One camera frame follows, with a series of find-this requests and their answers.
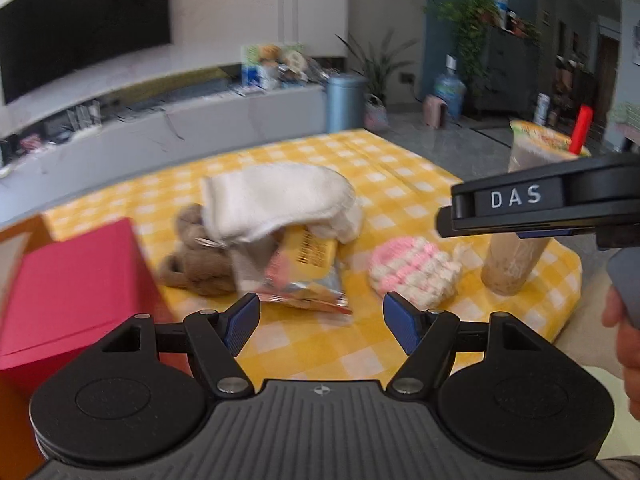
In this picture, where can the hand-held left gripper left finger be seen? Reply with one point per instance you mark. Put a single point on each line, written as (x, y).
(242, 325)

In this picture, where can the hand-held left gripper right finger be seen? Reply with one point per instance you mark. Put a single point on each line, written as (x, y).
(405, 325)

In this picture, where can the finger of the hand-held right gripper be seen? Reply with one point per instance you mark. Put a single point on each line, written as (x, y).
(545, 233)

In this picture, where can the pink white knitted cloth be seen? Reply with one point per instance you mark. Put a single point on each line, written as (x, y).
(415, 270)

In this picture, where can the brown plush toy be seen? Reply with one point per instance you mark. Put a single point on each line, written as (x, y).
(205, 265)

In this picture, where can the snack packet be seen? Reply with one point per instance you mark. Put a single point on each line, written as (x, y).
(305, 270)

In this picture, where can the white towel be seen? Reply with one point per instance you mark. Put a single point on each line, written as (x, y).
(280, 195)

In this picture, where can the orange cardboard box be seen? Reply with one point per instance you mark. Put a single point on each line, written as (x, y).
(20, 425)

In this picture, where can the person's right hand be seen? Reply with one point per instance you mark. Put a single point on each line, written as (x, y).
(627, 360)

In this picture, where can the milk tea cup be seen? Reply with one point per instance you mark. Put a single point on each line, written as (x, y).
(510, 265)

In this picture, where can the red straw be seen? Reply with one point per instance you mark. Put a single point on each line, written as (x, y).
(581, 130)

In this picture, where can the yellow checkered tablecloth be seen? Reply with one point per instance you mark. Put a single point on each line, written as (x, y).
(320, 340)

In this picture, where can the dark cabinet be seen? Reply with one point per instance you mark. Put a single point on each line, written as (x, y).
(510, 75)

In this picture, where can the pink stool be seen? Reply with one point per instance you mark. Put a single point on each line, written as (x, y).
(436, 112)

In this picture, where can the blue water jug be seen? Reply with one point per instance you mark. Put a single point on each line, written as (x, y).
(450, 92)

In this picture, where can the red box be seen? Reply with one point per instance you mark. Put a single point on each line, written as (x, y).
(75, 290)

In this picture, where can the bushy green plant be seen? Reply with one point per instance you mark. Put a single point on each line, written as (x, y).
(470, 35)

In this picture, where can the bottles on cabinet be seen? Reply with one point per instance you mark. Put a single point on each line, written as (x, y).
(507, 15)

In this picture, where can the marble television cabinet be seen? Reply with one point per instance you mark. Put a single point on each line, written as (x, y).
(200, 130)

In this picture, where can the pink woven basket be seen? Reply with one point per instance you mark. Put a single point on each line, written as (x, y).
(376, 115)

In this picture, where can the grey-blue trash can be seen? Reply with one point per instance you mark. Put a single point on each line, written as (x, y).
(346, 105)

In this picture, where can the long-leaf potted plant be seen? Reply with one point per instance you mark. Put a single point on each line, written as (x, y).
(380, 67)

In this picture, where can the green picture board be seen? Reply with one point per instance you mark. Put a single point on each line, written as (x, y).
(252, 72)

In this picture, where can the white router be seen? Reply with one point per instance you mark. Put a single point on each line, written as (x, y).
(85, 117)

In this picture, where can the round white ornament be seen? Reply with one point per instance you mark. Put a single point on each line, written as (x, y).
(297, 62)

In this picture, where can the teddy bear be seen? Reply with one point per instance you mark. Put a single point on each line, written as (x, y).
(270, 56)

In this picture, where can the black wall television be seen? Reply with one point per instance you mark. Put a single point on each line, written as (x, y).
(75, 25)

